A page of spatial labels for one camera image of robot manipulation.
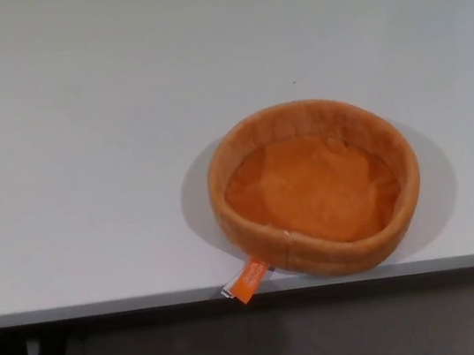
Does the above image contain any orange soft plush plate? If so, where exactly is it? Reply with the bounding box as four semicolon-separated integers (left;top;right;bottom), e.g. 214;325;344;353
194;82;437;309

